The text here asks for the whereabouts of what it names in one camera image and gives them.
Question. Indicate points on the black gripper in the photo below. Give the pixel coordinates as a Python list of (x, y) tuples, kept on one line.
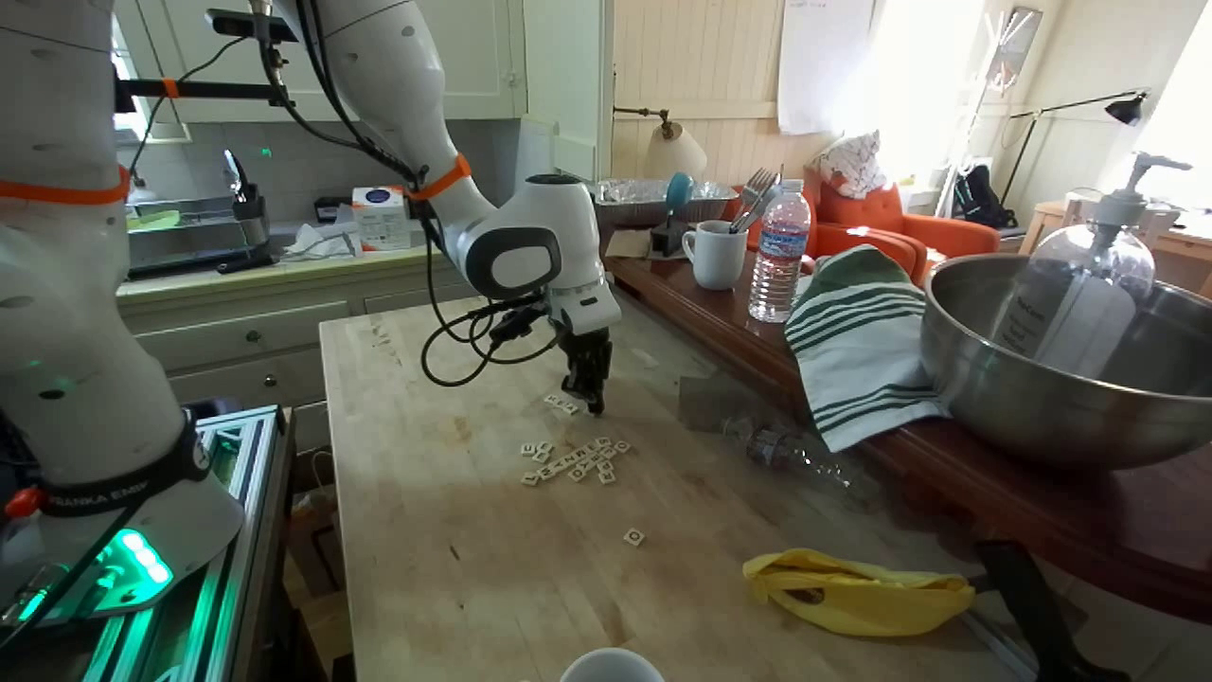
[(585, 348)]

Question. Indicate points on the white flip chart sheet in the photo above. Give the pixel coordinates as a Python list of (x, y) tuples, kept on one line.
[(828, 64)]

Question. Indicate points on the aluminium frame stand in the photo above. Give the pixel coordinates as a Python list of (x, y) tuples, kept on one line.
[(128, 561)]

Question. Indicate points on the cream tile letter M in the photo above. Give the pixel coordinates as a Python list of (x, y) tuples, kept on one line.
[(533, 478)]

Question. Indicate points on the white cushion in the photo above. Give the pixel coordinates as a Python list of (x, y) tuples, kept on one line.
[(855, 162)]

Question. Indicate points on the cream tile letter A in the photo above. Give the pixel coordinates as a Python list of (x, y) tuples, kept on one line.
[(558, 404)]

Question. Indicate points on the yellow banana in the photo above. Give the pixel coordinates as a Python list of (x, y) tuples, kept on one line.
[(856, 594)]

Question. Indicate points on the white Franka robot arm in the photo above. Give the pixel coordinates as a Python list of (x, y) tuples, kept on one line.
[(76, 316)]

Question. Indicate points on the green striped towel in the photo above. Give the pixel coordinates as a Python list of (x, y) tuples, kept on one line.
[(856, 356)]

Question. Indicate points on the black floor lamp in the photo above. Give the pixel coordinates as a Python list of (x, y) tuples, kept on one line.
[(1075, 109)]

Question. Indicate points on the framed picture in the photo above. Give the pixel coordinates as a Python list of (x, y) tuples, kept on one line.
[(1015, 51)]

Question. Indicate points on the white paper roll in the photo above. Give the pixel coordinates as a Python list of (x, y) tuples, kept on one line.
[(376, 213)]

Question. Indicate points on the clear plastic wrap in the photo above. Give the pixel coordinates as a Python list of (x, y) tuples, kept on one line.
[(770, 439)]

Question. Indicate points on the white shade table lamp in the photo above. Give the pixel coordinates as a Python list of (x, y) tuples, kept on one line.
[(676, 151)]

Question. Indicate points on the dark brown wooden table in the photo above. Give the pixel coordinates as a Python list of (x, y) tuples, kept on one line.
[(1008, 506)]

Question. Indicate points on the orange armchair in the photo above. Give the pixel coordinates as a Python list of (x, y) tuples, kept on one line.
[(934, 233)]

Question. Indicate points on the black backpack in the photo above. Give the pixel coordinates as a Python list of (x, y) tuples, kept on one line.
[(977, 194)]

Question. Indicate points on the clear pump bottle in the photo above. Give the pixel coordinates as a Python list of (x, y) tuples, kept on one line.
[(1094, 272)]

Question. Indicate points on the metal dish rack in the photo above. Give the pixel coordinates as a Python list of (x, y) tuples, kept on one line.
[(174, 233)]

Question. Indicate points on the aluminium foil tray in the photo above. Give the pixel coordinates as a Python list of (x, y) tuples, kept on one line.
[(629, 191)]

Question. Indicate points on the black articulated clamp rod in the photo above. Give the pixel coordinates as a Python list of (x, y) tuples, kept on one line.
[(190, 88)]

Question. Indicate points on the black kitchen faucet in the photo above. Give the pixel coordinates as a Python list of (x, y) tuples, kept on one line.
[(245, 203)]

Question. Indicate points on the white ceramic utensil mug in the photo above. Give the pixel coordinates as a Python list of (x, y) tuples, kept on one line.
[(712, 255)]

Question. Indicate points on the silver metal utensil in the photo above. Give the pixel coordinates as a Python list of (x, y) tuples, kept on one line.
[(768, 198)]

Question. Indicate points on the silver metal spoon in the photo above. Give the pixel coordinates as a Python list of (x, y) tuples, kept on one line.
[(745, 213)]

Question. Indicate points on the black clamp-mounted camera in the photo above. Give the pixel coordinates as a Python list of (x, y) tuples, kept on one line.
[(251, 26)]

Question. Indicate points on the stainless steel bowl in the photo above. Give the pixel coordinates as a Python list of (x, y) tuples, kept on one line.
[(1075, 404)]

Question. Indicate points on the black block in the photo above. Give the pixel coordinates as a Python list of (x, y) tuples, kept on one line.
[(668, 239)]

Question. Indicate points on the brown cardboard sheet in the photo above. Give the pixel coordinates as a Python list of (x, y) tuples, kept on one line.
[(625, 246)]

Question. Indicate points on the black mount bracket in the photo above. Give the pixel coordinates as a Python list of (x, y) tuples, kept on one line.
[(1043, 611)]

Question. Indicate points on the clear plastic water bottle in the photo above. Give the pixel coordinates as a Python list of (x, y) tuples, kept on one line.
[(777, 267)]

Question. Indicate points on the cream tile letter E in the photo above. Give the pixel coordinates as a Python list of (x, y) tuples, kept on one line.
[(543, 444), (529, 449)]

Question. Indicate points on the small white ceramic mug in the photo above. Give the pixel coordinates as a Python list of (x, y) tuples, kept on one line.
[(611, 670)]

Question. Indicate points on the cream tile letter T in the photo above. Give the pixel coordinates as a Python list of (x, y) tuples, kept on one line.
[(577, 410)]

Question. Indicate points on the blue plastic scoop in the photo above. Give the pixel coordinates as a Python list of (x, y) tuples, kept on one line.
[(679, 194)]

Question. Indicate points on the white kitchen counter cabinet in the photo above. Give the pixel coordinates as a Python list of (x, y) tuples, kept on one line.
[(251, 329)]

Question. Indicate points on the cream letter tile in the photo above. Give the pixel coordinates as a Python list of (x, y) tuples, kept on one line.
[(634, 536)]

